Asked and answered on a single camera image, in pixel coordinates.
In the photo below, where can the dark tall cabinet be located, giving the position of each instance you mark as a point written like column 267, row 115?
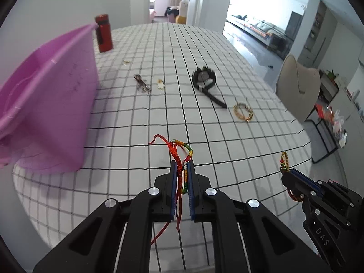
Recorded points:
column 294, row 24

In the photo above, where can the white flower charm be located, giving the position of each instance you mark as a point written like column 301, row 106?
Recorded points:
column 161, row 84

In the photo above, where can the pink plastic bin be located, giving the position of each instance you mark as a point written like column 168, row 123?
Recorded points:
column 48, row 96

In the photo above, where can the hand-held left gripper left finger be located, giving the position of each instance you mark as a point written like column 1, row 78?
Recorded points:
column 173, row 193

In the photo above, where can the black metal frame rack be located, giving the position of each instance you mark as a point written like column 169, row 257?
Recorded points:
column 327, row 136

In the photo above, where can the red bottle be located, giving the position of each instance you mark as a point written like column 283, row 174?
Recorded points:
column 103, row 34

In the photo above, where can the black wristwatch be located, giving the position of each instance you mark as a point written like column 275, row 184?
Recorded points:
column 203, row 76

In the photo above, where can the beige chair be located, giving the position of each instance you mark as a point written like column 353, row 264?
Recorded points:
column 295, row 88

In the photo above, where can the grey sofa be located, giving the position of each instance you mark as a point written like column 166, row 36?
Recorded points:
column 256, row 28

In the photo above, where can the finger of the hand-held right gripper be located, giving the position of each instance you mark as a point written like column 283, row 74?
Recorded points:
column 331, row 187
column 293, row 180

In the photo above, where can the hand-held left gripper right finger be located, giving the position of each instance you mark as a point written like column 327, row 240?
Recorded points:
column 191, row 193

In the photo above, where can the white checkered tablecloth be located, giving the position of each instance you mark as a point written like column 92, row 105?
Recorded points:
column 170, row 119

